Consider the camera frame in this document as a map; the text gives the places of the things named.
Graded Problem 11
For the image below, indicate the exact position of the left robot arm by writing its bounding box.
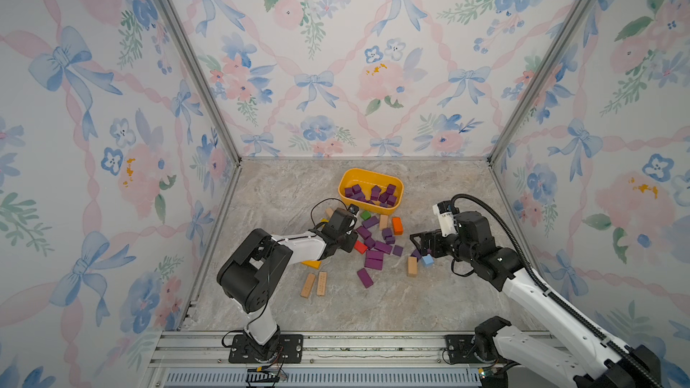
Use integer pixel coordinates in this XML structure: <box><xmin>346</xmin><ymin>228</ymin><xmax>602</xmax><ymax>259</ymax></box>
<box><xmin>217</xmin><ymin>205</ymin><xmax>359</xmax><ymax>363</ymax></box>

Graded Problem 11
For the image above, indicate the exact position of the aluminium mounting rail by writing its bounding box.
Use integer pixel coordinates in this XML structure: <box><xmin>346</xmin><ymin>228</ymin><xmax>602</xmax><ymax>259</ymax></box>
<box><xmin>142</xmin><ymin>328</ymin><xmax>599</xmax><ymax>388</ymax></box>

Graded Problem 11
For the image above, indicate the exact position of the red flat brick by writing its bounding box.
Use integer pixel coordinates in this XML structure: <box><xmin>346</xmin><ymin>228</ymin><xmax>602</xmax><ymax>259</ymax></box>
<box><xmin>354</xmin><ymin>241</ymin><xmax>368</xmax><ymax>254</ymax></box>

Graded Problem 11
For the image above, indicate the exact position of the natural wood brick top centre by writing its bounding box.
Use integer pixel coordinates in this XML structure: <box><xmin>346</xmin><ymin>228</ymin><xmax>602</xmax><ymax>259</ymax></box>
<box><xmin>379</xmin><ymin>215</ymin><xmax>390</xmax><ymax>230</ymax></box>

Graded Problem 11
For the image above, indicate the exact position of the orange brick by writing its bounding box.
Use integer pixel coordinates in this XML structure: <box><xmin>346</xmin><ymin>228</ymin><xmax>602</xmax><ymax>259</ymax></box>
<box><xmin>392</xmin><ymin>217</ymin><xmax>404</xmax><ymax>235</ymax></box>

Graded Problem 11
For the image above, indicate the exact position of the natural wood long brick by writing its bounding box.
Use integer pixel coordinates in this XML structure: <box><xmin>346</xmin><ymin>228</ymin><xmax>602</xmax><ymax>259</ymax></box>
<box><xmin>316</xmin><ymin>271</ymin><xmax>328</xmax><ymax>296</ymax></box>
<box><xmin>300</xmin><ymin>273</ymin><xmax>316</xmax><ymax>298</ymax></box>

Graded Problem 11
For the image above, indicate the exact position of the yellow plastic storage bin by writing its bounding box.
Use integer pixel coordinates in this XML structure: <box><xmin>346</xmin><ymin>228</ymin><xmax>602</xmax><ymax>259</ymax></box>
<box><xmin>338</xmin><ymin>168</ymin><xmax>404</xmax><ymax>215</ymax></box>

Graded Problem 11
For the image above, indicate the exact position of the orange-yellow brick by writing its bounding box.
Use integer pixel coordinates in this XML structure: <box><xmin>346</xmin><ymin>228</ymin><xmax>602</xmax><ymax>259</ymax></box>
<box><xmin>302</xmin><ymin>260</ymin><xmax>322</xmax><ymax>269</ymax></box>

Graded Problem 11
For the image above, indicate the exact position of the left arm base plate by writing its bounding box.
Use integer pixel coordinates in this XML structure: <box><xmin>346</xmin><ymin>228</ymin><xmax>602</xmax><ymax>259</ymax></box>
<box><xmin>228</xmin><ymin>332</ymin><xmax>304</xmax><ymax>365</ymax></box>

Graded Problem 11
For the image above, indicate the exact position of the light blue cube brick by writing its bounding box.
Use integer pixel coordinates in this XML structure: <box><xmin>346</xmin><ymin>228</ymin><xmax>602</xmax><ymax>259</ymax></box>
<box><xmin>422</xmin><ymin>255</ymin><xmax>434</xmax><ymax>267</ymax></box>

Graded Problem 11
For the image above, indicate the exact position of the purple long brick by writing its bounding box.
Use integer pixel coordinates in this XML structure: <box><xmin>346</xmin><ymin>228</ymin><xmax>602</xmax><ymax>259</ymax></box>
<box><xmin>361</xmin><ymin>217</ymin><xmax>379</xmax><ymax>229</ymax></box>
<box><xmin>352</xmin><ymin>192</ymin><xmax>367</xmax><ymax>201</ymax></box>
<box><xmin>357</xmin><ymin>269</ymin><xmax>374</xmax><ymax>288</ymax></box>

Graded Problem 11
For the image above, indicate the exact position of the purple brick centre slanted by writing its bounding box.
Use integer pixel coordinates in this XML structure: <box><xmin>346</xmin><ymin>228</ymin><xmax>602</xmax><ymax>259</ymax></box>
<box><xmin>375</xmin><ymin>241</ymin><xmax>393</xmax><ymax>254</ymax></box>

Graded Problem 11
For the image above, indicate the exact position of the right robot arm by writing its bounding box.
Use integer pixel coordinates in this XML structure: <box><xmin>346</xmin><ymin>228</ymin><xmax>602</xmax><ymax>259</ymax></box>
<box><xmin>410</xmin><ymin>211</ymin><xmax>662</xmax><ymax>387</ymax></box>

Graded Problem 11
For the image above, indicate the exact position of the purple large block centre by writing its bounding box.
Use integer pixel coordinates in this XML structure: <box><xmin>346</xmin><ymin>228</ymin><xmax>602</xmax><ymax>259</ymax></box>
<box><xmin>364</xmin><ymin>250</ymin><xmax>385</xmax><ymax>271</ymax></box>

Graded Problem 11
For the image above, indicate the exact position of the natural wood long brick left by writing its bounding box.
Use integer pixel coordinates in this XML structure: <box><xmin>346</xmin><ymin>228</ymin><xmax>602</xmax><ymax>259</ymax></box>
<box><xmin>300</xmin><ymin>273</ymin><xmax>316</xmax><ymax>298</ymax></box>

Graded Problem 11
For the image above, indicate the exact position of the purple long brick bottom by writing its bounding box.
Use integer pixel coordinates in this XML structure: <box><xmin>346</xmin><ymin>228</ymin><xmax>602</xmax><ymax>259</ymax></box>
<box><xmin>357</xmin><ymin>269</ymin><xmax>374</xmax><ymax>288</ymax></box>

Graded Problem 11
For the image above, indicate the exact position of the purple long brick top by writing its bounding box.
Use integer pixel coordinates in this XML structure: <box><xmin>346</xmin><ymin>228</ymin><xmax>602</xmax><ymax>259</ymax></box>
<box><xmin>361</xmin><ymin>217</ymin><xmax>379</xmax><ymax>229</ymax></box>

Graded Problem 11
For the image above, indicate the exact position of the natural wood brick right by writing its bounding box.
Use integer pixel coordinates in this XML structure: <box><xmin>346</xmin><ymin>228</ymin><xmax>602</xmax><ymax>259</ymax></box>
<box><xmin>407</xmin><ymin>256</ymin><xmax>419</xmax><ymax>278</ymax></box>

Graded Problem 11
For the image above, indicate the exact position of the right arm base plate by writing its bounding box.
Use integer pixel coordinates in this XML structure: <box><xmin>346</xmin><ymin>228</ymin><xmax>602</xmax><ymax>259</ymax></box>
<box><xmin>443</xmin><ymin>334</ymin><xmax>483</xmax><ymax>365</ymax></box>

